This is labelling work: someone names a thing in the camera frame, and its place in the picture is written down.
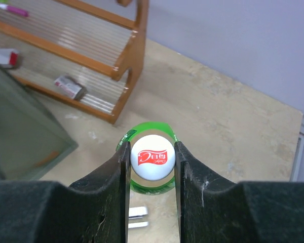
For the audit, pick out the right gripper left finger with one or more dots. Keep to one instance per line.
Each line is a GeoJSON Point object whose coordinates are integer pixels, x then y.
{"type": "Point", "coordinates": [94, 208]}

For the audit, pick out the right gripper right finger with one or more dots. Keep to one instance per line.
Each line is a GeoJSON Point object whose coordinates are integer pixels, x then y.
{"type": "Point", "coordinates": [212, 208]}

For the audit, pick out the orange soda plastic bottle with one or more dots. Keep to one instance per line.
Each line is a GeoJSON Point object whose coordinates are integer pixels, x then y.
{"type": "Point", "coordinates": [152, 157]}

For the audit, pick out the green canvas bag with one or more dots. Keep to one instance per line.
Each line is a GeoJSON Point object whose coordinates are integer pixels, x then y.
{"type": "Point", "coordinates": [32, 141]}

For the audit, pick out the white stapler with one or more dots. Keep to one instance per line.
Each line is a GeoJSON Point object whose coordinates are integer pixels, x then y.
{"type": "Point", "coordinates": [137, 217]}

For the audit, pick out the grey eraser box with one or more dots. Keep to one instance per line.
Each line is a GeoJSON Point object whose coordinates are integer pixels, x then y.
{"type": "Point", "coordinates": [70, 87]}

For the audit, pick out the wooden shelf rack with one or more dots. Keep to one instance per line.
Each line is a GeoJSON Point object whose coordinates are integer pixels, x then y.
{"type": "Point", "coordinates": [101, 50]}

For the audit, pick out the red white small box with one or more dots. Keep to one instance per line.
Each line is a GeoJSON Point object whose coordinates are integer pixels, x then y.
{"type": "Point", "coordinates": [8, 57]}

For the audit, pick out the magenta capped marker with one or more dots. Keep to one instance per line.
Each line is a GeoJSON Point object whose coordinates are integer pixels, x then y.
{"type": "Point", "coordinates": [14, 10]}

